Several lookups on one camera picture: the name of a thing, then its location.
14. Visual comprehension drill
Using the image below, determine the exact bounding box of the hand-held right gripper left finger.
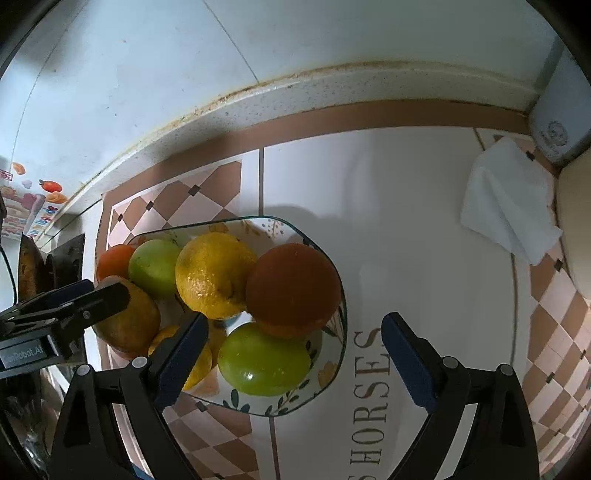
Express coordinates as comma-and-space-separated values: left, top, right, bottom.
48, 312, 209, 480

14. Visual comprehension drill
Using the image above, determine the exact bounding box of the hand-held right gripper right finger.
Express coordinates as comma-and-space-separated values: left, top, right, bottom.
381, 312, 541, 480

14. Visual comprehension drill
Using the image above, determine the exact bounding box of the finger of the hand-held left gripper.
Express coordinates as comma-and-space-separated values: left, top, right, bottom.
9, 281, 131, 358
0, 278, 96, 324

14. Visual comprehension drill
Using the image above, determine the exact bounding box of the orange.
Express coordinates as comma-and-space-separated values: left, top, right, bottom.
96, 244, 137, 282
245, 243, 342, 340

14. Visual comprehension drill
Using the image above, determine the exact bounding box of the yellow citrus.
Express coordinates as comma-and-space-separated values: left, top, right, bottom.
175, 232, 258, 320
148, 318, 228, 392

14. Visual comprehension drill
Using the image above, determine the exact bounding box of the green apple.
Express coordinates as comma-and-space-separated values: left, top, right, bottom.
217, 322, 312, 397
128, 239, 183, 300

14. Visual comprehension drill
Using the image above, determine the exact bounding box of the patterned ceramic plate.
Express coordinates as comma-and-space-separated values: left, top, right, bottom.
95, 216, 347, 418

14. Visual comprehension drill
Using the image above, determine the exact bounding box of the checkered tablecloth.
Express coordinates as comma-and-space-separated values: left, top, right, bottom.
39, 104, 591, 480

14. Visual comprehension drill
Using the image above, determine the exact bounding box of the white tissue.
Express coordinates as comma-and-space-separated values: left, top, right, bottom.
460, 137, 564, 266

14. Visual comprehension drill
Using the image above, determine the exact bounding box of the cream utensil holder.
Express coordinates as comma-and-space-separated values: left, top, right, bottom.
554, 159, 591, 296

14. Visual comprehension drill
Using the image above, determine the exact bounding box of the grey spray can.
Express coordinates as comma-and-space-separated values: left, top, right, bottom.
527, 46, 591, 167

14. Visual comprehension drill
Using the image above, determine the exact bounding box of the colourful wall sticker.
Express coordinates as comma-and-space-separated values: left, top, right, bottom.
0, 161, 68, 238

